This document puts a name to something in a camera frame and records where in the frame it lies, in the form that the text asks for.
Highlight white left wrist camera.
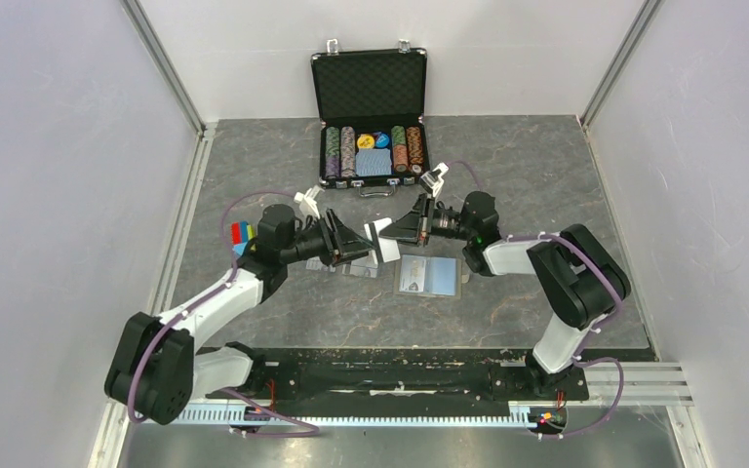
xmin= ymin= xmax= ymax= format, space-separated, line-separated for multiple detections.
xmin=294 ymin=185 xmax=324 ymax=219

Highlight purple green chip stack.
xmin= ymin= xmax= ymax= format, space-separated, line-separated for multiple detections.
xmin=324 ymin=127 xmax=340 ymax=179

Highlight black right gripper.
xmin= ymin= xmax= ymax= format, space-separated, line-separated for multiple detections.
xmin=379 ymin=193 xmax=475 ymax=248

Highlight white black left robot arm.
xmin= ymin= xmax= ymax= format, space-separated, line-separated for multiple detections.
xmin=103 ymin=204 xmax=377 ymax=425

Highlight grey purple chip stack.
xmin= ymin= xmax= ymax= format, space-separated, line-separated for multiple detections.
xmin=340 ymin=126 xmax=356 ymax=178

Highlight aluminium frame rail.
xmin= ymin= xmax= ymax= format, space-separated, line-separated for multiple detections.
xmin=90 ymin=360 xmax=695 ymax=428

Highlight blue playing card deck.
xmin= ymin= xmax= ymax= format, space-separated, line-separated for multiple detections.
xmin=355 ymin=148 xmax=392 ymax=177

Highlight white slotted cable duct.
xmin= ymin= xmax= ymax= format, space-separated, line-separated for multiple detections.
xmin=172 ymin=402 xmax=537 ymax=429

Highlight green orange chip stack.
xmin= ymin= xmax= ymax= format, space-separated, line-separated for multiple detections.
xmin=391 ymin=126 xmax=409 ymax=173

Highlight blue dealer button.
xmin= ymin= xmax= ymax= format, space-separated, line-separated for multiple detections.
xmin=373 ymin=132 xmax=391 ymax=149

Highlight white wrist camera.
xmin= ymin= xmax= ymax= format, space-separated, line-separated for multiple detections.
xmin=418 ymin=163 xmax=450 ymax=199
xmin=294 ymin=185 xmax=324 ymax=219

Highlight orange brown chip stack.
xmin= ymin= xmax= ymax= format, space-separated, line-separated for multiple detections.
xmin=406 ymin=127 xmax=424 ymax=174

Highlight yellow dealer button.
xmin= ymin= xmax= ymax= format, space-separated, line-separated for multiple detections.
xmin=356 ymin=134 xmax=376 ymax=149

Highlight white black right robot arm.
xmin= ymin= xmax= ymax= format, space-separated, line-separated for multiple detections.
xmin=368 ymin=191 xmax=632 ymax=398

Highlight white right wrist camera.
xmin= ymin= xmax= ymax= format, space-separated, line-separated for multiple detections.
xmin=418 ymin=163 xmax=450 ymax=199

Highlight black poker chip case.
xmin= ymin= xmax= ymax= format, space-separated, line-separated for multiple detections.
xmin=310 ymin=39 xmax=430 ymax=196

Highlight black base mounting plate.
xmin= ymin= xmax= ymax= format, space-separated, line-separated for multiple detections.
xmin=237 ymin=347 xmax=590 ymax=417

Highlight colourful toy block stack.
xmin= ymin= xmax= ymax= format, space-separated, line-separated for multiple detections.
xmin=230 ymin=220 xmax=256 ymax=256

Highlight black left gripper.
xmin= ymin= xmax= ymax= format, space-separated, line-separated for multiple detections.
xmin=281 ymin=208 xmax=376 ymax=268

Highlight clear plastic card sleeve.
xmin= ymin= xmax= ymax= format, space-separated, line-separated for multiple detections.
xmin=304 ymin=254 xmax=381 ymax=280

